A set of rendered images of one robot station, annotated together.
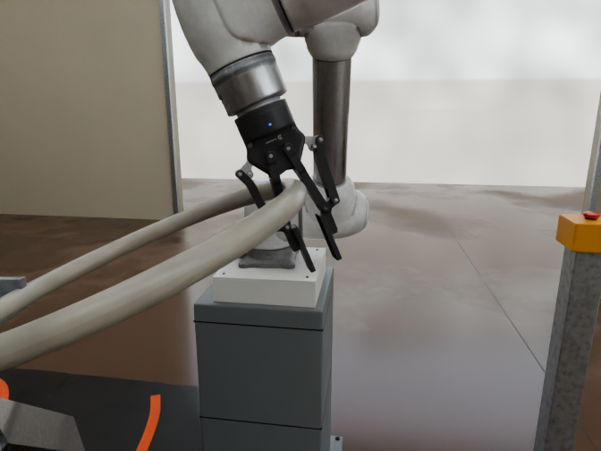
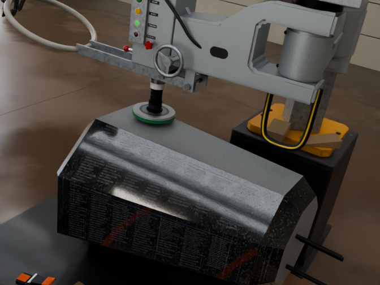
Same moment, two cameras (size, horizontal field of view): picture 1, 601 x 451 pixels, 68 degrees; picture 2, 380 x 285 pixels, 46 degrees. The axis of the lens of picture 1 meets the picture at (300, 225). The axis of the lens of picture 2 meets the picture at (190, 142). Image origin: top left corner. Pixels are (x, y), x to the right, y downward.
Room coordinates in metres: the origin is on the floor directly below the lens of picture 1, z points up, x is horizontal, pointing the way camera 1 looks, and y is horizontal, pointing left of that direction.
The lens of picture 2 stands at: (2.55, 1.72, 1.77)
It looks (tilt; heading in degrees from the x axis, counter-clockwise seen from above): 26 degrees down; 198
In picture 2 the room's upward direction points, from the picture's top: 9 degrees clockwise
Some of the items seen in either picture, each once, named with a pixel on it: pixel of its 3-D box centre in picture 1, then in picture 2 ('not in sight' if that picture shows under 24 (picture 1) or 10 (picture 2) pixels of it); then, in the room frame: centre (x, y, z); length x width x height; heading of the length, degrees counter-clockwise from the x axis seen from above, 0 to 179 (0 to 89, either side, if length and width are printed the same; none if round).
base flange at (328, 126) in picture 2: not in sight; (299, 126); (0.00, 1.55, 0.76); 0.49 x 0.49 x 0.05; 81
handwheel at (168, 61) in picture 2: not in sight; (172, 59); (0.73, 0.99, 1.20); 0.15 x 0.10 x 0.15; 86
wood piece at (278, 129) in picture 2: not in sight; (277, 130); (0.24, 1.46, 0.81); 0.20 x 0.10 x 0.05; 179
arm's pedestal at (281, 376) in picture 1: (272, 386); not in sight; (1.42, 0.10, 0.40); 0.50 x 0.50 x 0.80; 81
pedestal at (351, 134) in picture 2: not in sight; (283, 183); (0.00, 1.55, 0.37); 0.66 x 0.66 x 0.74; 81
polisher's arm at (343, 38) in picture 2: not in sight; (322, 31); (0.20, 1.54, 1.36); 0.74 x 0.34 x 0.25; 179
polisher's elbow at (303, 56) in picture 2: not in sight; (304, 52); (0.65, 1.53, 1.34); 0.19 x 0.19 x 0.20
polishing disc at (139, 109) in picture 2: not in sight; (154, 111); (0.61, 0.88, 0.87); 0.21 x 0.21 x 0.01
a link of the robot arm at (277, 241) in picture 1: (271, 210); not in sight; (1.42, 0.09, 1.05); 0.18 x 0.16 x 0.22; 88
